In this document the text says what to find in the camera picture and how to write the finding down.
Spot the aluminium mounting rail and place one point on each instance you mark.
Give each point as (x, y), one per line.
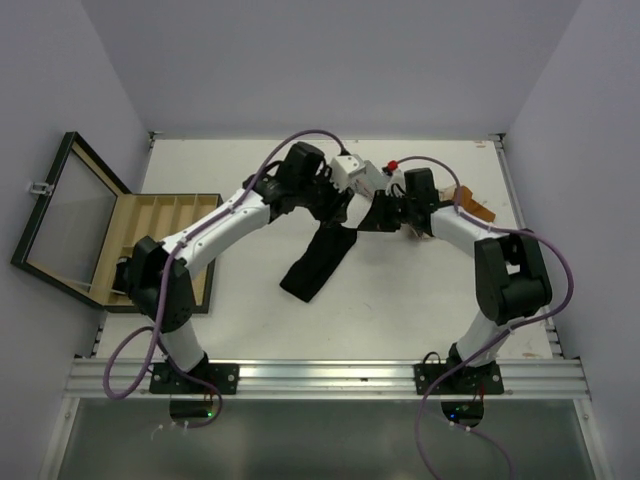
(368, 380)

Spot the rolled black underwear in box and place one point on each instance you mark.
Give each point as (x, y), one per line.
(123, 282)

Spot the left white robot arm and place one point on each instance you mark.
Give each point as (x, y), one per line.
(159, 276)

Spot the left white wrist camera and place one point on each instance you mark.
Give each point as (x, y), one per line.
(346, 169)

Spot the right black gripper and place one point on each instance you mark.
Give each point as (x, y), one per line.
(377, 218)

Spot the glass box lid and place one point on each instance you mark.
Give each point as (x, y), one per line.
(65, 231)

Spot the white wall latch clip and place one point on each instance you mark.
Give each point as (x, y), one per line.
(40, 188)

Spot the black underwear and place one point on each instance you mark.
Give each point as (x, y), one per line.
(327, 249)
(123, 282)

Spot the wooden compartment organizer box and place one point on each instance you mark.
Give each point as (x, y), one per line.
(134, 217)

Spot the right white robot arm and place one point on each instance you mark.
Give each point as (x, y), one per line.
(510, 275)

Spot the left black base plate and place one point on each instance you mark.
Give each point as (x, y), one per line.
(166, 380)

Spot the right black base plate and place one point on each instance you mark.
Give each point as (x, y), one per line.
(486, 379)

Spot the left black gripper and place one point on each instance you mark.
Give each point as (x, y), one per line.
(336, 209)

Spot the orange underwear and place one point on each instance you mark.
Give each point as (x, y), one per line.
(467, 202)

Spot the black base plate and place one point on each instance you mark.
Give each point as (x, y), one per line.
(166, 380)
(486, 379)

